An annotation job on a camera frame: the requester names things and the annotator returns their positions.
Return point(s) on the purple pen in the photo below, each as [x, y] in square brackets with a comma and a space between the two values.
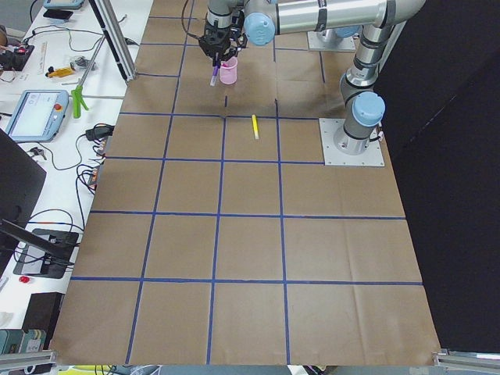
[214, 75]

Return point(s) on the pink mesh cup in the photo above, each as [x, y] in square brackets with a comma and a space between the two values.
[229, 71]

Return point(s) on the yellow pen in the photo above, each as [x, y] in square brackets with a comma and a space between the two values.
[255, 127]

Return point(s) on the black power adapter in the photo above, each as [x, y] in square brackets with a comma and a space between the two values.
[99, 131]

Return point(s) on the yellow black tool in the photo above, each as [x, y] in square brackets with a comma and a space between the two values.
[60, 72]

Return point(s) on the black phone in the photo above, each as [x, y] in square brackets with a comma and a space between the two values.
[57, 14]

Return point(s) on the blue teach pendant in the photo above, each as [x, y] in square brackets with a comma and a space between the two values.
[38, 115]

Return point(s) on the brown paper table cover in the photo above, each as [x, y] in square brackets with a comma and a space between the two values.
[206, 246]

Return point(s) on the black monitor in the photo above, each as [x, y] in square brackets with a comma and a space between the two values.
[22, 180]

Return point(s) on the black docking device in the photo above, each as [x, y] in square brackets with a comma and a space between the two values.
[35, 262]

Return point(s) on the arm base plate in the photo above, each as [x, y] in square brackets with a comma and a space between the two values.
[329, 41]
[341, 150]

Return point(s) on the aluminium frame post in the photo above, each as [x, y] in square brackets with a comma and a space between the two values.
[109, 24]

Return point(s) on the green handled grabber tool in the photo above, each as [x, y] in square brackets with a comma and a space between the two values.
[77, 92]

